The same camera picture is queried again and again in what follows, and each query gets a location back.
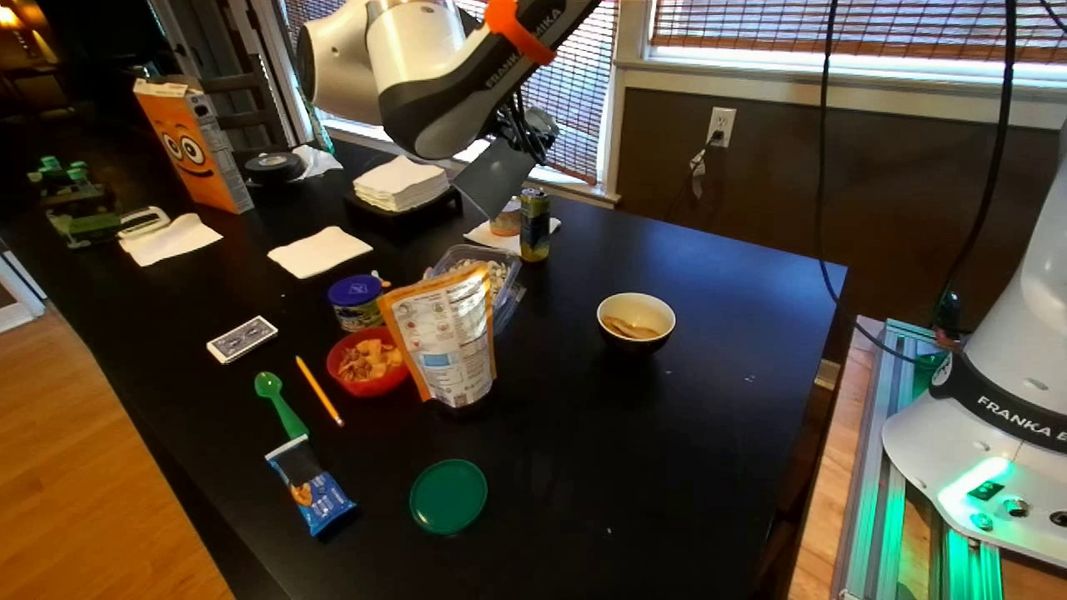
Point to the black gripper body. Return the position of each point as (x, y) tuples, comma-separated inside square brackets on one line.
[(529, 120)]

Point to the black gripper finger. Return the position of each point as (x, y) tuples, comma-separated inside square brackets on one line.
[(534, 151)]

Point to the grey plastic cup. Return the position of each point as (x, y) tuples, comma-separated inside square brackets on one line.
[(498, 183)]

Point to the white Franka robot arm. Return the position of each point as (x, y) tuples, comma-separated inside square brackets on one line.
[(421, 54)]

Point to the small white bowl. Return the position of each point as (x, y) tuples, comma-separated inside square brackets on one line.
[(636, 321)]

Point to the red bowl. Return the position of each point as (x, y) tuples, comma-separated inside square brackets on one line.
[(367, 365)]

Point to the open tin can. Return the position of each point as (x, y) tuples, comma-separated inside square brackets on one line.
[(506, 221)]

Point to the glass jar on napkin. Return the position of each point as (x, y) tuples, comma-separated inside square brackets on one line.
[(486, 236)]

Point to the black tray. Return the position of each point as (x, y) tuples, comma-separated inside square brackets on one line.
[(435, 219)]

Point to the stack of white napkins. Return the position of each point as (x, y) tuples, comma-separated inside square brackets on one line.
[(400, 184)]

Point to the yellow chips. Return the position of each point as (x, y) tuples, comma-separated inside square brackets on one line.
[(636, 326)]

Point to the crumpled white cloth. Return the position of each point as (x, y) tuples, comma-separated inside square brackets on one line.
[(320, 160)]

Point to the jar with blue lid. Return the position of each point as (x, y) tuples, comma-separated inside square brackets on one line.
[(355, 301)]

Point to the white paper napkin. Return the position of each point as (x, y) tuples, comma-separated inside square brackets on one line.
[(319, 253), (171, 241)]

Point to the black tape roll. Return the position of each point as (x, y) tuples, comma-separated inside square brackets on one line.
[(270, 168)]

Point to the grey metal rack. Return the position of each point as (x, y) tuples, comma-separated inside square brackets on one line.
[(238, 68)]

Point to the yellow pencil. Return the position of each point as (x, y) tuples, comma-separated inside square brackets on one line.
[(320, 391)]

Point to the printed cardboard carton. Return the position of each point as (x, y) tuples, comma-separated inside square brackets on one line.
[(188, 146)]

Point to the playing card deck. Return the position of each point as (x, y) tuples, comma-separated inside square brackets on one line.
[(241, 337)]

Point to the green round lid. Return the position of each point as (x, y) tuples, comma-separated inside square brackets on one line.
[(449, 497)]

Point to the green plastic spoon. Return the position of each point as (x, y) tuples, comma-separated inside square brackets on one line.
[(277, 403)]

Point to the small white device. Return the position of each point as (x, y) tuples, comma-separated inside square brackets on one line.
[(142, 221)]

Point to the blue snack bar wrapper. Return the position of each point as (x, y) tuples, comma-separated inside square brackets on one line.
[(315, 487)]

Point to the green toy block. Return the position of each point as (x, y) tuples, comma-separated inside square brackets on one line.
[(85, 227)]

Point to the green toy figure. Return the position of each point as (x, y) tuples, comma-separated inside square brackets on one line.
[(58, 176)]

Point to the glowing lamp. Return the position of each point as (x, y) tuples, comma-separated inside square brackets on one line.
[(13, 14)]

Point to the white wall outlet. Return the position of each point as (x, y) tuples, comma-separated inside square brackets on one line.
[(723, 124)]

